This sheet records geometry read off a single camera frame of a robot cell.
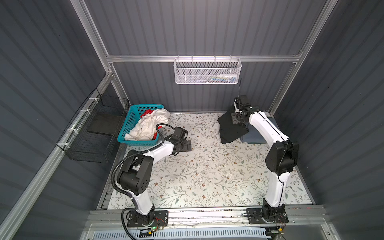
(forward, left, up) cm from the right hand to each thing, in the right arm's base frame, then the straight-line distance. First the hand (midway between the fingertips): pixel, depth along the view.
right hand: (240, 118), depth 93 cm
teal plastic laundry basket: (+12, +76, -11) cm, 78 cm away
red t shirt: (+16, +65, -9) cm, 67 cm away
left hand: (-13, +37, -12) cm, 41 cm away
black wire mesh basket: (-22, +79, +12) cm, 83 cm away
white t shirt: (+3, +63, -11) cm, 64 cm away
